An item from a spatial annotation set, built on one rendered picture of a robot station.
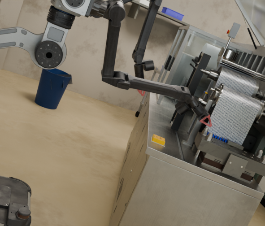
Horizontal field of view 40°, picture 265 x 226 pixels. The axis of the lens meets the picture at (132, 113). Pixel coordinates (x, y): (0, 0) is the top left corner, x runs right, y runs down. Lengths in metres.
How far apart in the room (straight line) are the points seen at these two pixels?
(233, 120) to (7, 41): 1.31
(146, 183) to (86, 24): 4.50
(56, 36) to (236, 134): 1.14
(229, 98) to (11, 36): 1.23
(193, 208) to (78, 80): 4.60
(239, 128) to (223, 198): 0.42
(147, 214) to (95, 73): 4.53
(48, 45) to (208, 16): 5.08
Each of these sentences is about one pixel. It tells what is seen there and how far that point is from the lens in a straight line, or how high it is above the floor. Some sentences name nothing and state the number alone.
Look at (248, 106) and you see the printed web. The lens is 2.18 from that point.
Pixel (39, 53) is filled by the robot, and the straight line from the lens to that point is 1.96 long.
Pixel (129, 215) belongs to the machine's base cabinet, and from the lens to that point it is 2.05.
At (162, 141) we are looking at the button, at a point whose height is 0.92.
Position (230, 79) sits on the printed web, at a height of 1.35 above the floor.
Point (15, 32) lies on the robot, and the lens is 2.07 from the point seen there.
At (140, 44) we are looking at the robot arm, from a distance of 2.32.
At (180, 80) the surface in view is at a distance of 3.14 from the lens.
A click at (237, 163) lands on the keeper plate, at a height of 0.98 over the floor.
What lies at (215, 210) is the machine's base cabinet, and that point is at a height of 0.71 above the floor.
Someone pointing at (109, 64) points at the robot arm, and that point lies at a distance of 1.87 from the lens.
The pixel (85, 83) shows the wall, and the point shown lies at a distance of 6.37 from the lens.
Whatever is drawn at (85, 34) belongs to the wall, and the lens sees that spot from 6.21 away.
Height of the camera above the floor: 1.45
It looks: 13 degrees down
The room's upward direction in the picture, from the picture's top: 22 degrees clockwise
